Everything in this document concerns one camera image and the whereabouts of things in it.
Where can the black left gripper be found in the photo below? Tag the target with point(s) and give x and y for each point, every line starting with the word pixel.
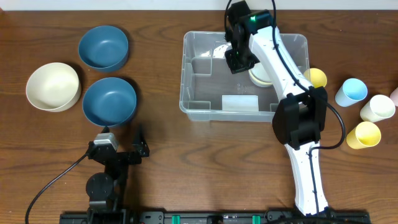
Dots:
pixel 121 156

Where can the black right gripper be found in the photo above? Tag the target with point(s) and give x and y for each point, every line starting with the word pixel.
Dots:
pixel 241 62

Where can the white plastic bowl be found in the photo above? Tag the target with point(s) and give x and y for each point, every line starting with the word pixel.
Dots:
pixel 258 73

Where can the yellow plastic cup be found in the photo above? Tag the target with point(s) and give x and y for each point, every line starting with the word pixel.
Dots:
pixel 365 134
pixel 316 76

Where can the yellow plastic bowl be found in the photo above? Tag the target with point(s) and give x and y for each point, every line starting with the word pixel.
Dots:
pixel 264 83

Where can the grey plastic bowl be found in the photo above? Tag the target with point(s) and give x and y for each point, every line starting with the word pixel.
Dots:
pixel 263 86

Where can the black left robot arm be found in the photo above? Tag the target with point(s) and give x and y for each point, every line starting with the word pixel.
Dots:
pixel 106 189

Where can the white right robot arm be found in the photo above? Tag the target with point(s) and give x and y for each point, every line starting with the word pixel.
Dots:
pixel 300 115

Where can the white label in bin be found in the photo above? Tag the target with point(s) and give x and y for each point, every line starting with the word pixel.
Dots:
pixel 245 103

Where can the dark blue bowl front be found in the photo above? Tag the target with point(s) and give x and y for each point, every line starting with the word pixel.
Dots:
pixel 110 102

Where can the dark blue bowl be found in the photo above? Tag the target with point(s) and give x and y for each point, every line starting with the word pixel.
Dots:
pixel 104 48
pixel 110 102

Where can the large cream bowl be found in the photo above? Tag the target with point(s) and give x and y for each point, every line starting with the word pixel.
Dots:
pixel 54 87

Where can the dark blue bowl rear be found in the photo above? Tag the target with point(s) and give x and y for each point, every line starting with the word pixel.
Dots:
pixel 104 48

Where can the light blue plastic cup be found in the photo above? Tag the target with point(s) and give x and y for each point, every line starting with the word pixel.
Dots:
pixel 352 91

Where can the cream plastic cup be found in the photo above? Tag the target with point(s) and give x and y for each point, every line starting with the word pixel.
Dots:
pixel 378 108

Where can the pink plastic cup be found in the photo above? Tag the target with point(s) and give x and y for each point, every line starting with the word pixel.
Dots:
pixel 394 97

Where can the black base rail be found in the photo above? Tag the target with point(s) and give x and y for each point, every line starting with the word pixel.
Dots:
pixel 272 216

